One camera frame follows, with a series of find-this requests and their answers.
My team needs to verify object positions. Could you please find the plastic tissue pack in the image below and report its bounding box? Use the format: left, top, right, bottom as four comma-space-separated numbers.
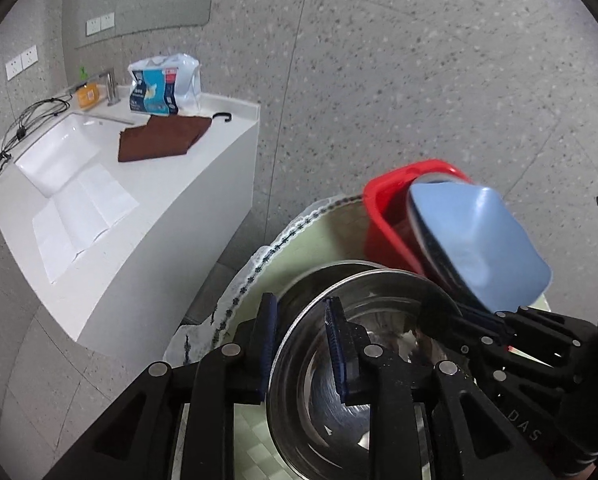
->
128, 52, 203, 116

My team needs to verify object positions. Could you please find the brown towel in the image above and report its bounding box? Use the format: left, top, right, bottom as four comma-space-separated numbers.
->
117, 113, 213, 164

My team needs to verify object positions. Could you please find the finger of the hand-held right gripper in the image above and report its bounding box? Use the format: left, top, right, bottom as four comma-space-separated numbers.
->
449, 302, 598, 361
419, 300, 554, 413

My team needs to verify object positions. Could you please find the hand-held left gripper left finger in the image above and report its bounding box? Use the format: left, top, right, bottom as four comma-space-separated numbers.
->
44, 292, 280, 480

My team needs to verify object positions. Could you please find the white sink counter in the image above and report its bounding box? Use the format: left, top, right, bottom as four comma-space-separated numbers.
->
0, 85, 262, 359

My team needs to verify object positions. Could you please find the blue square plate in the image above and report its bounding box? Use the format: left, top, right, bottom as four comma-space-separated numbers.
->
405, 180, 553, 314

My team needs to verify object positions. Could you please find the orange soap bottle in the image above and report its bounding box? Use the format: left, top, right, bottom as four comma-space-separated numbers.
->
75, 67, 102, 110

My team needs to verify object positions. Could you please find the metal faucet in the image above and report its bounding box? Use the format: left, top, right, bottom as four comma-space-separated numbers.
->
68, 70, 123, 107

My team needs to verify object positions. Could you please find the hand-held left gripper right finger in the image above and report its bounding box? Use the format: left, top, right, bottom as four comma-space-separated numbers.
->
323, 296, 560, 480

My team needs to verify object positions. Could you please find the red plastic basin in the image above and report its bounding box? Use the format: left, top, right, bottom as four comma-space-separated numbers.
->
362, 158, 476, 282

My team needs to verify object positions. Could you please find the black cable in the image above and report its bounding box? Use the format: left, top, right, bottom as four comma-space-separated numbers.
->
0, 94, 74, 181

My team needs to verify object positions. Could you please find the white paper sheet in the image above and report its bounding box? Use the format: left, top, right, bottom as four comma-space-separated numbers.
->
31, 162, 140, 285

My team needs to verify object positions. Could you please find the white sink basin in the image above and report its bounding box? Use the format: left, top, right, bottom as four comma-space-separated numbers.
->
14, 112, 136, 199

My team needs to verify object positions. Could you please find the large stainless steel bowl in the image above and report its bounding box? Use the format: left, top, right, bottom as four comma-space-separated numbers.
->
266, 269, 476, 480

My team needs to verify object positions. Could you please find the green tablecloth with lace trim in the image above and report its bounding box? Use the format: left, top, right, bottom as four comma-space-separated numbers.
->
163, 192, 552, 480

